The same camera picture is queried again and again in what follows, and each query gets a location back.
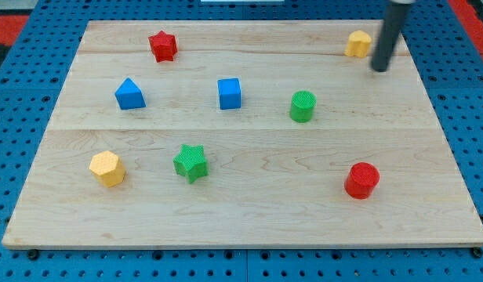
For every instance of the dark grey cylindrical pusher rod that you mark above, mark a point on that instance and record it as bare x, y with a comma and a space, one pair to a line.
394, 19

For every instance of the yellow heart block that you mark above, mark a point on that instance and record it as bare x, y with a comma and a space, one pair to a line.
358, 44

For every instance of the green cylinder block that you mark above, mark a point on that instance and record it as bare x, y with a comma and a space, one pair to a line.
302, 106

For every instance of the red cylinder block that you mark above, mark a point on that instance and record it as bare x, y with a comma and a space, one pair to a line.
362, 179

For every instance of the blue cube block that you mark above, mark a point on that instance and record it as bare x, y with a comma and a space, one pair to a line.
230, 94

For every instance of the red star block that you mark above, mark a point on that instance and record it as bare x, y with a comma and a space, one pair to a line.
163, 46

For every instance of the green star block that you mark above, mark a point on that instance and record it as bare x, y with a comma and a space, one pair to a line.
191, 163

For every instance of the light wooden board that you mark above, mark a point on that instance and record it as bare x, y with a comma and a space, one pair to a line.
273, 183

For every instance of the blue triangular prism block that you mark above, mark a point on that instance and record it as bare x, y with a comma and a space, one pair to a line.
129, 96

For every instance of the yellow hexagon block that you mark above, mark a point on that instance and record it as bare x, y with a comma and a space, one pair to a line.
107, 168

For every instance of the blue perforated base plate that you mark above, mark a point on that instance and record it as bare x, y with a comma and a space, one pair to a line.
32, 75

